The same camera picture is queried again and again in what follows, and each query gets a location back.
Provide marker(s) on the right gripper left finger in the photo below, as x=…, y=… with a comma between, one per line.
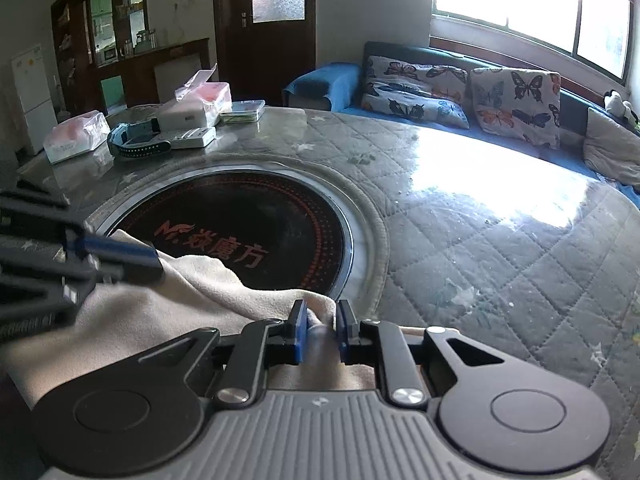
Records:
x=260, y=346

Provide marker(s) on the teal black smartwatch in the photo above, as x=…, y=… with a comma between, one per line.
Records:
x=132, y=140

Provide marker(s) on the grey plain pillow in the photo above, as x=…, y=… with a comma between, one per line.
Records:
x=611, y=149

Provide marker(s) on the window with green frame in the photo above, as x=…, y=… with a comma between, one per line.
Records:
x=597, y=32

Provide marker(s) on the flat butterfly pillow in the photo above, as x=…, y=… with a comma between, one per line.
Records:
x=416, y=92

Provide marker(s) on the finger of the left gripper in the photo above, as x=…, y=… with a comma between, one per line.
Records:
x=99, y=259
x=31, y=193

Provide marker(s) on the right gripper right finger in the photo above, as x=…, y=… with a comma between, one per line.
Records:
x=382, y=346

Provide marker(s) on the soft pack pink tissues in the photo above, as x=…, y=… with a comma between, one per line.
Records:
x=76, y=136

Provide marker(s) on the dark wooden side cabinet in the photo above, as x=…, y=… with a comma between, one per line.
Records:
x=151, y=77

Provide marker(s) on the black white plush toy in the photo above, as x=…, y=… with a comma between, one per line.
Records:
x=616, y=106

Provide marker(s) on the upright butterfly pillow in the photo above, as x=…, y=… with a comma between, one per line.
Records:
x=518, y=104

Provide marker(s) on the dark wooden door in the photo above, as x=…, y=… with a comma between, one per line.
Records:
x=263, y=45

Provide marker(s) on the dark wooden display shelf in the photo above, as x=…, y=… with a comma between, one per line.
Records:
x=93, y=39

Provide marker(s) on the round black induction cooktop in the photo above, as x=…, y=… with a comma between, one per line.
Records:
x=273, y=231

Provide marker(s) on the cream sweatshirt garment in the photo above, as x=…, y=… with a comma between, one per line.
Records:
x=117, y=321

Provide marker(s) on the pink white tissue box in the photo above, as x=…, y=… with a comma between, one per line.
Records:
x=196, y=104

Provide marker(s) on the white refrigerator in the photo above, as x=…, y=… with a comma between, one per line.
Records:
x=33, y=93

